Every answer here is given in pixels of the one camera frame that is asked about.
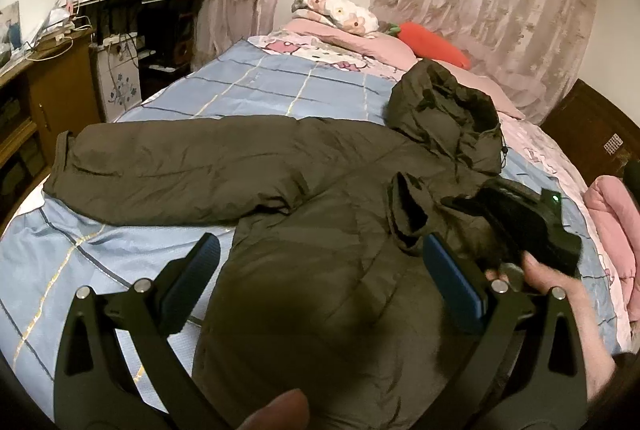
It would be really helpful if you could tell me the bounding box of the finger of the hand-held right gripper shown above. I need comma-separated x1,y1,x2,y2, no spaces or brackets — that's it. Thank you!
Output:
442,194,488,221

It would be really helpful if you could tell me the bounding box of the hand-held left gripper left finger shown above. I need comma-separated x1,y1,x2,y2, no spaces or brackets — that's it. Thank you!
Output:
52,232,231,430

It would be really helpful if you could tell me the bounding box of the dark olive hooded jacket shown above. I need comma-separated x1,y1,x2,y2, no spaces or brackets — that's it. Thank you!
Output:
42,59,506,430

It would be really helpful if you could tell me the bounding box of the pink folded blanket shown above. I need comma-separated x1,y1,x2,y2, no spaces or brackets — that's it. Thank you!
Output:
584,175,640,323

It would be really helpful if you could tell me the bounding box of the brown wooden cabinet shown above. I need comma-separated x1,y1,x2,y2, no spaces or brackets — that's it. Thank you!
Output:
0,27,103,231

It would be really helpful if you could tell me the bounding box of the white floral cabinet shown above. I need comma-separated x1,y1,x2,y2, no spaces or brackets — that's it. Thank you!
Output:
90,37,146,121

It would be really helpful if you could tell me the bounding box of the floral pillow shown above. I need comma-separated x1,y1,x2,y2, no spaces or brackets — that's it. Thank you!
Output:
291,0,381,36

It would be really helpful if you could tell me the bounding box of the person's right hand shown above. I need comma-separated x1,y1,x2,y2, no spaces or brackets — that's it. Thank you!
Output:
484,254,576,306

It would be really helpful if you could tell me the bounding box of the photo frame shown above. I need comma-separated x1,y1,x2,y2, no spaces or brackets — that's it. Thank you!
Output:
0,1,23,56

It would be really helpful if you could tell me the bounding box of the person's right forearm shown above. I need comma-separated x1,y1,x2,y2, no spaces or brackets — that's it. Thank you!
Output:
560,282,617,406

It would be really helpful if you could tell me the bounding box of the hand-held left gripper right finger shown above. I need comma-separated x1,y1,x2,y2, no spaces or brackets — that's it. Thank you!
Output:
415,232,588,430

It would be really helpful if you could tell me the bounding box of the orange carrot plush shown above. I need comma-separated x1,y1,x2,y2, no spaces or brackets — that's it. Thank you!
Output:
385,21,472,70

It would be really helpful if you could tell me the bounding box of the wooden speaker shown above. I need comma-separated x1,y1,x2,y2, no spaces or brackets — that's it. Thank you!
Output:
172,12,196,66

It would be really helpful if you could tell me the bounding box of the person's left hand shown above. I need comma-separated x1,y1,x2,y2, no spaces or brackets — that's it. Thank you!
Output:
234,389,311,430

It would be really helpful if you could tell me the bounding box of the dark wooden headboard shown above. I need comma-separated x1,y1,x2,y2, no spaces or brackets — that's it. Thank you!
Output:
540,79,640,183

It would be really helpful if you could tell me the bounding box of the pink pillow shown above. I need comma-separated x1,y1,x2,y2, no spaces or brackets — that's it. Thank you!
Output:
282,19,418,61
440,60,526,120

